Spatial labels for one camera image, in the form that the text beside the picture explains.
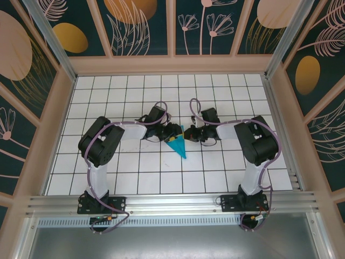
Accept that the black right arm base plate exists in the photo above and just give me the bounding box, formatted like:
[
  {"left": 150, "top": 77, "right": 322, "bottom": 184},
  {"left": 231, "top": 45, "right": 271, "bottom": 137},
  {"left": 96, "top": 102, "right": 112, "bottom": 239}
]
[{"left": 219, "top": 193, "right": 270, "bottom": 213}]

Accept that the orange circle pink leaves panel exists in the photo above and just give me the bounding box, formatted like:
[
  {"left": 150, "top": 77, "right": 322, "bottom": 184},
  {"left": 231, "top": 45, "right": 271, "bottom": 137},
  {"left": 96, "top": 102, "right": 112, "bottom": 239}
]
[{"left": 96, "top": 0, "right": 174, "bottom": 57}]

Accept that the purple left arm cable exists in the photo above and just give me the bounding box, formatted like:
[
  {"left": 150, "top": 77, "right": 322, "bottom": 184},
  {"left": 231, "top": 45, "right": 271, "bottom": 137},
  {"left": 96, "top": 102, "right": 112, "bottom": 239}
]
[{"left": 83, "top": 100, "right": 170, "bottom": 235}]

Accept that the pink oval gold grass panel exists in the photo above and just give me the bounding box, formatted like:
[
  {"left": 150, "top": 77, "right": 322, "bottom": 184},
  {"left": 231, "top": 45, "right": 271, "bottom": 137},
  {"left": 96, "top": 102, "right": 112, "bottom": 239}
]
[
  {"left": 0, "top": 9, "right": 60, "bottom": 121},
  {"left": 236, "top": 0, "right": 297, "bottom": 56}
]

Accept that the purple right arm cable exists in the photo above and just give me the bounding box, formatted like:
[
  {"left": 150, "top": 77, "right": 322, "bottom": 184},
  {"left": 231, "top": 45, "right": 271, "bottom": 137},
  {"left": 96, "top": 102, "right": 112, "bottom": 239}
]
[{"left": 189, "top": 98, "right": 281, "bottom": 232}]

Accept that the aluminium frame upright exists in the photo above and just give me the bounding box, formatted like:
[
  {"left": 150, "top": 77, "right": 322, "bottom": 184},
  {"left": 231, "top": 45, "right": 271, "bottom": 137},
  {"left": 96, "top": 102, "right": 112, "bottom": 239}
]
[
  {"left": 307, "top": 213, "right": 334, "bottom": 259},
  {"left": 12, "top": 215, "right": 37, "bottom": 259}
]

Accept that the long aluminium mounting rail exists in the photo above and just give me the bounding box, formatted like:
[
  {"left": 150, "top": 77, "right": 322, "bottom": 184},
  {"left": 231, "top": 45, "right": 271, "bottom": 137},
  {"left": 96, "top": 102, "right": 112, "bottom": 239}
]
[{"left": 25, "top": 190, "right": 323, "bottom": 216}]

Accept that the pink fern wall panel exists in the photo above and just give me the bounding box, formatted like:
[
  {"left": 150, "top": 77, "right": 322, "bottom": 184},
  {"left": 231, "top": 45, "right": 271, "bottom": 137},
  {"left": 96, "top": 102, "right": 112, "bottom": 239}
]
[{"left": 303, "top": 104, "right": 345, "bottom": 196}]

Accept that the gold oval wall panel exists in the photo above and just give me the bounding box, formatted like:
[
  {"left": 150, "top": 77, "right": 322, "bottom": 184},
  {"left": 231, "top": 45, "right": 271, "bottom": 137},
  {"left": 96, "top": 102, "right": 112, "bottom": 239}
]
[{"left": 28, "top": 0, "right": 113, "bottom": 58}]

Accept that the single pink flower wall panel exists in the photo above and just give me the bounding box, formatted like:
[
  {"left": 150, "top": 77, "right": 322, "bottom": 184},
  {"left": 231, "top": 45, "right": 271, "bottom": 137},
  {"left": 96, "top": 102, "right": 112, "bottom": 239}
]
[{"left": 0, "top": 82, "right": 41, "bottom": 196}]

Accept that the aluminium table side rail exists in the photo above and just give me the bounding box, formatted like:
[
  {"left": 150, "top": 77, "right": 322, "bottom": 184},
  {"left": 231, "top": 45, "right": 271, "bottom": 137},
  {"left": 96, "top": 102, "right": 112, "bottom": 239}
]
[{"left": 261, "top": 74, "right": 307, "bottom": 192}]

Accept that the perforated metal cable tray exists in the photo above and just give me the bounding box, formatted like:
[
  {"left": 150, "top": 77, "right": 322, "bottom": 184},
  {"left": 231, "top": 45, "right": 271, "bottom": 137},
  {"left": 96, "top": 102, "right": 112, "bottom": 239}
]
[{"left": 37, "top": 217, "right": 309, "bottom": 228}]

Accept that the gold oval pink fern panel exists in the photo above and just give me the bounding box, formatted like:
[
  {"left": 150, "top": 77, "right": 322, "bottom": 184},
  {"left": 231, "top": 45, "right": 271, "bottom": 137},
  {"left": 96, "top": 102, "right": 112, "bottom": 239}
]
[{"left": 281, "top": 0, "right": 345, "bottom": 117}]

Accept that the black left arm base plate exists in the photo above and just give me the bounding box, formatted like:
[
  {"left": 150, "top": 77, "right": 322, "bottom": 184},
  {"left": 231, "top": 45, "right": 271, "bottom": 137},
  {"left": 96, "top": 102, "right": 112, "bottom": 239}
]
[{"left": 77, "top": 193, "right": 127, "bottom": 215}]

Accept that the blue cloth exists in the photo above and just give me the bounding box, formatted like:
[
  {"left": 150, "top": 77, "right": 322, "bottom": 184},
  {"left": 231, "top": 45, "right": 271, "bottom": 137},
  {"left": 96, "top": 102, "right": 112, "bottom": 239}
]
[{"left": 164, "top": 132, "right": 188, "bottom": 160}]

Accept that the aluminium corner post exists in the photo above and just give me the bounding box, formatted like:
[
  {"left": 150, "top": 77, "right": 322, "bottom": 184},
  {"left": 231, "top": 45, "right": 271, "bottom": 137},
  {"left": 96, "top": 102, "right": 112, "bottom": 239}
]
[
  {"left": 23, "top": 0, "right": 79, "bottom": 81},
  {"left": 265, "top": 0, "right": 309, "bottom": 79}
]

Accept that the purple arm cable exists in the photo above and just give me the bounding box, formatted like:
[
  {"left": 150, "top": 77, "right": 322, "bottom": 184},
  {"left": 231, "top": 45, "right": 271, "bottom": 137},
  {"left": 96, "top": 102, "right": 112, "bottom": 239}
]
[
  {"left": 189, "top": 98, "right": 281, "bottom": 232},
  {"left": 83, "top": 100, "right": 170, "bottom": 235}
]

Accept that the grey metal sheet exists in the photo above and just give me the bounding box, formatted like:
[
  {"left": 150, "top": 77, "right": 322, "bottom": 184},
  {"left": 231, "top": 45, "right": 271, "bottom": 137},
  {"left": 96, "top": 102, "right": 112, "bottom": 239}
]
[{"left": 25, "top": 225, "right": 328, "bottom": 259}]

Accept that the pink flowers wall panel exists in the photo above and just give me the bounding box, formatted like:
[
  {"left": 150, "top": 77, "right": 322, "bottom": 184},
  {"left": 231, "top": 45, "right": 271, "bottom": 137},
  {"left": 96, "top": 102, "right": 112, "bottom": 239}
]
[{"left": 174, "top": 0, "right": 243, "bottom": 57}]

